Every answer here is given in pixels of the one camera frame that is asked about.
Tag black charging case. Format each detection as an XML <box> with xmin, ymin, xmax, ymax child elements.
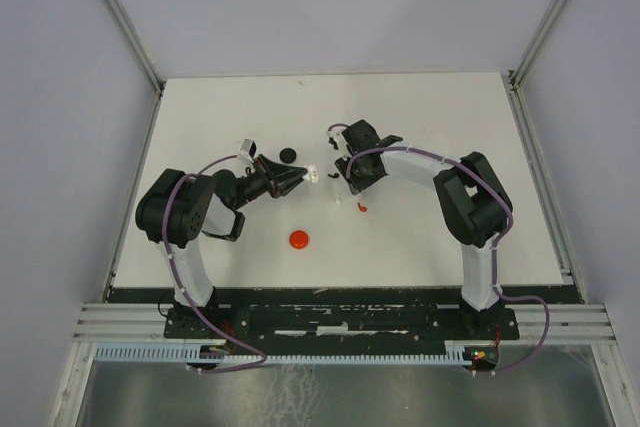
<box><xmin>279</xmin><ymin>147</ymin><xmax>297</xmax><ymax>165</ymax></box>

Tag white charging case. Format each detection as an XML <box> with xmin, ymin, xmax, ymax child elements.
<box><xmin>303</xmin><ymin>165</ymin><xmax>319</xmax><ymax>184</ymax></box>

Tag left aluminium frame post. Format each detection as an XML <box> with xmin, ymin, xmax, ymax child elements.
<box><xmin>102</xmin><ymin>0</ymin><xmax>164</xmax><ymax>92</ymax></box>

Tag white slotted cable duct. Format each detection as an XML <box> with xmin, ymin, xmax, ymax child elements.
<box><xmin>93</xmin><ymin>341</ymin><xmax>476</xmax><ymax>364</ymax></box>

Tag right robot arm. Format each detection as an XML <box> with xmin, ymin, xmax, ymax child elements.
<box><xmin>327</xmin><ymin>120</ymin><xmax>513</xmax><ymax>338</ymax></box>

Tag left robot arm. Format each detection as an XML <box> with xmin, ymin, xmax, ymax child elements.
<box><xmin>135</xmin><ymin>155</ymin><xmax>318</xmax><ymax>337</ymax></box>

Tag orange charging case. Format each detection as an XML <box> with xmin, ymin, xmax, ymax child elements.
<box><xmin>289</xmin><ymin>230</ymin><xmax>310</xmax><ymax>250</ymax></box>

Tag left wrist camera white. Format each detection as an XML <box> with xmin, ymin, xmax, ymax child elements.
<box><xmin>237</xmin><ymin>139</ymin><xmax>257</xmax><ymax>165</ymax></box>

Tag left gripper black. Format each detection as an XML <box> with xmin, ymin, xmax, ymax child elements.
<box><xmin>232</xmin><ymin>153</ymin><xmax>308</xmax><ymax>209</ymax></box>

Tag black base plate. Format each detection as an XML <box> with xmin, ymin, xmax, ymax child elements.
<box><xmin>164</xmin><ymin>288</ymin><xmax>519</xmax><ymax>356</ymax></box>

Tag aluminium frame post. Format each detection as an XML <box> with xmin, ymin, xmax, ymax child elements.
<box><xmin>102</xmin><ymin>0</ymin><xmax>164</xmax><ymax>92</ymax></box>
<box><xmin>509</xmin><ymin>0</ymin><xmax>572</xmax><ymax>90</ymax></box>

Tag right aluminium frame post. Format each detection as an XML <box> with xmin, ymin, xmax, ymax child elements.
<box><xmin>509</xmin><ymin>0</ymin><xmax>572</xmax><ymax>90</ymax></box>

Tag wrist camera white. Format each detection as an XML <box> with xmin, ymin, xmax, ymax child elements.
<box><xmin>327</xmin><ymin>128</ymin><xmax>346</xmax><ymax>152</ymax></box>
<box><xmin>237</xmin><ymin>139</ymin><xmax>257</xmax><ymax>165</ymax></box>

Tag aluminium front rail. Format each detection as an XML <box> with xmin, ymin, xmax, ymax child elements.
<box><xmin>73</xmin><ymin>303</ymin><xmax>617</xmax><ymax>346</ymax></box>

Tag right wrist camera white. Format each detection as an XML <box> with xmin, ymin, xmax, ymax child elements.
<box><xmin>327</xmin><ymin>128</ymin><xmax>346</xmax><ymax>152</ymax></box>

